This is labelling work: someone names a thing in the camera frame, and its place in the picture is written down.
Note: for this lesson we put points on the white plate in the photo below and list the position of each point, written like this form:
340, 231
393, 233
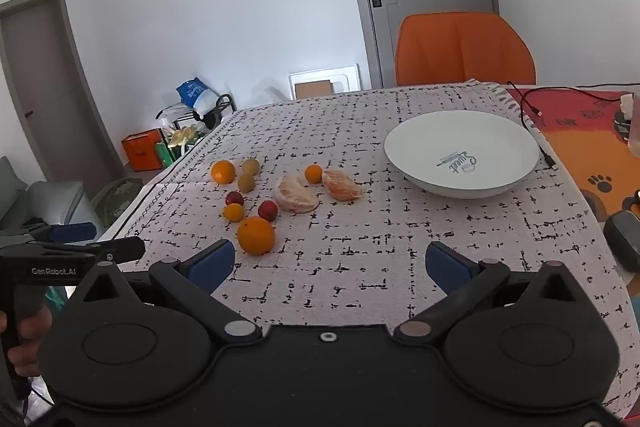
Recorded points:
462, 154

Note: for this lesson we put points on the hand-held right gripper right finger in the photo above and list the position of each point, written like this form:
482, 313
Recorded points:
446, 267

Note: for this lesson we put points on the green bag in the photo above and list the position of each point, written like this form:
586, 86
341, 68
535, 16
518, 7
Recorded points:
164, 154

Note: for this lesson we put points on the white charger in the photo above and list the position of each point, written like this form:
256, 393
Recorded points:
626, 103

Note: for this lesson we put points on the orange box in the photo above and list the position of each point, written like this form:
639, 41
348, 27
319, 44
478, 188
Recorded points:
142, 152

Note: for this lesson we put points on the orange paw-print mat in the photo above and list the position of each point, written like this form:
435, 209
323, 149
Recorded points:
575, 147

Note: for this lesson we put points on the dark grey device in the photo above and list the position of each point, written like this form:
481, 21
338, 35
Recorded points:
624, 242

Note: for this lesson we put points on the bright peeled orange half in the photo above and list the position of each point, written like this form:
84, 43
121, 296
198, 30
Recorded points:
341, 186

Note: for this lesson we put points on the yellow-green round fruit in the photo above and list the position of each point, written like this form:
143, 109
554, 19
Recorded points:
246, 182
251, 166

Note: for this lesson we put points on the camouflage bag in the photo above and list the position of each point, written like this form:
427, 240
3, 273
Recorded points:
117, 198

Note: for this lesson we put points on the dark red round fruit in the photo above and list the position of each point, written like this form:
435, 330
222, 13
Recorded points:
268, 210
234, 198

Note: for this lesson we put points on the blue plastic bag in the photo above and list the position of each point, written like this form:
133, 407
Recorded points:
195, 94

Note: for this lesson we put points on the white picture frame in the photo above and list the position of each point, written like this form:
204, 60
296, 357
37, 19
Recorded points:
345, 77

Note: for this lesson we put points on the pale peeled orange half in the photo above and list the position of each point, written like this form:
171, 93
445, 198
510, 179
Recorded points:
296, 194

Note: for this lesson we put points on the grey sofa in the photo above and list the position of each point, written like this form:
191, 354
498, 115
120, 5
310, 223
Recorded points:
50, 207

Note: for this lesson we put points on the grey-brown door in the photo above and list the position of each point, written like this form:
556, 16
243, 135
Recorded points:
45, 82

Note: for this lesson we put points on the large orange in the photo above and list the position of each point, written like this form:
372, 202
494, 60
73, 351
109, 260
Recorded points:
256, 235

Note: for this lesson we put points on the black metal rack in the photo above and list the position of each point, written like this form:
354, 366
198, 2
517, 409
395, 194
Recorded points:
222, 107

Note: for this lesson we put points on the small orange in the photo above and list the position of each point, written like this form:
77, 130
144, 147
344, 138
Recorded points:
223, 171
313, 173
233, 212

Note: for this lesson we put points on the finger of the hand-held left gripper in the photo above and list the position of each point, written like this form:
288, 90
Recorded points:
115, 248
72, 232

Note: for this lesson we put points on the orange chair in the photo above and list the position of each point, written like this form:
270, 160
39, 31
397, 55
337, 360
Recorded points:
462, 52

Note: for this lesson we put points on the person's left hand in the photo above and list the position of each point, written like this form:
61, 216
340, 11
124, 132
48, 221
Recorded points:
32, 347

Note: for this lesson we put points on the clear glass cup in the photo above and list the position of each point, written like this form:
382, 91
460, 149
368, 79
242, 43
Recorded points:
636, 127

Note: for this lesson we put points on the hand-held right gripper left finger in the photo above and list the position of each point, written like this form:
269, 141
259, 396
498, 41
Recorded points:
216, 264

